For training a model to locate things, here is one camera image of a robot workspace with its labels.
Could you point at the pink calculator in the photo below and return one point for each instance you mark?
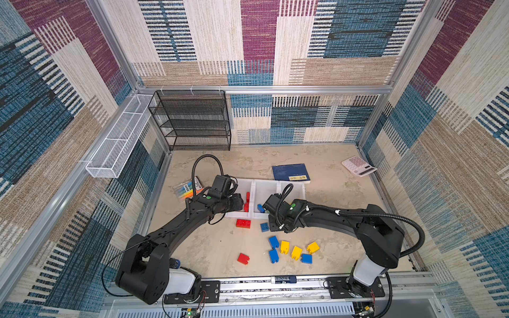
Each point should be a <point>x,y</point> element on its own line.
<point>358,167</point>

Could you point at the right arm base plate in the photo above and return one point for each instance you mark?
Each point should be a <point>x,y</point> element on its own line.
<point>343,287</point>

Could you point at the white left bin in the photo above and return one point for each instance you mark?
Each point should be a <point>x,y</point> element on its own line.
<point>244,186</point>

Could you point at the yellow lego brick lower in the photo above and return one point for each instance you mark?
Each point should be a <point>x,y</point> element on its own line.
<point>296,253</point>

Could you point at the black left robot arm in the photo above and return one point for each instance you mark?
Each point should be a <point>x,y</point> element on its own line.
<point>147,270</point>

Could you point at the yellow lego brick middle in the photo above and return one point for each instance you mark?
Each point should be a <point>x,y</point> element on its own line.
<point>284,247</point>

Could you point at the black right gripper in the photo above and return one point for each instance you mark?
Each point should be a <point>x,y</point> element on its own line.
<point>273,226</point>

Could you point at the white middle bin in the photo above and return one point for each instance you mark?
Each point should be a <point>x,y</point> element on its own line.
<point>261,190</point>

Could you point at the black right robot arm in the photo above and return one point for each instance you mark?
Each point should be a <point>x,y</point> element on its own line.
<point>385,237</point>

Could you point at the aluminium front rail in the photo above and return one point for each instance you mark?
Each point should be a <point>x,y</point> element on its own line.
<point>408,294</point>

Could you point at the yellow lego brick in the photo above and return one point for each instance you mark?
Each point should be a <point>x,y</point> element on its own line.
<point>312,248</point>
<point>284,247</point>
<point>296,253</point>

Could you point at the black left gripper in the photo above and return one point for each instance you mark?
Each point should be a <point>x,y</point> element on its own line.
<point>237,201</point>

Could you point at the red lego brick bottom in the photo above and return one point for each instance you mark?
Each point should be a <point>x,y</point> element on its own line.
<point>243,259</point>

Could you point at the yellow lego brick right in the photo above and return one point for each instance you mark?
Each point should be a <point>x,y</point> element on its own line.
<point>312,248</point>

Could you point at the white wire mesh basket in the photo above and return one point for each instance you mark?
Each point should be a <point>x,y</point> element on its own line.
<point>114,151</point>

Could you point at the blue small lego brick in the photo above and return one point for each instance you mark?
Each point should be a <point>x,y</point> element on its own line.
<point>265,227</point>

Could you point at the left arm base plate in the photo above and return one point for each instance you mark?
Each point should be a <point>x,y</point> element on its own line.
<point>208,292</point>

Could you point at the black wire shelf rack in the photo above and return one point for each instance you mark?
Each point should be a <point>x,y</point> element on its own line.
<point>192,120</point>

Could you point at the red long lego brick top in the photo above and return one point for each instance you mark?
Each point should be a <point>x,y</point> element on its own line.
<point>243,223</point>

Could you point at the white right bin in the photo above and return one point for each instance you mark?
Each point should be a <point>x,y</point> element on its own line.
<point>298,192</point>

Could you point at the red long lego brick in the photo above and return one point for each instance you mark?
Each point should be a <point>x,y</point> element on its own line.
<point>247,202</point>
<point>243,223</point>

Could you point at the white bin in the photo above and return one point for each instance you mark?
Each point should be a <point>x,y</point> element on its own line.
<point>244,186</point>
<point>261,190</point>
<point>298,192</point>

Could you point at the blue book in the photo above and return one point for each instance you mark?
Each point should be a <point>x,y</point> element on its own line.
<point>291,173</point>

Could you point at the pack of coloured markers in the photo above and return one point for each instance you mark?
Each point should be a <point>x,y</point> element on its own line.
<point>185,189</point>

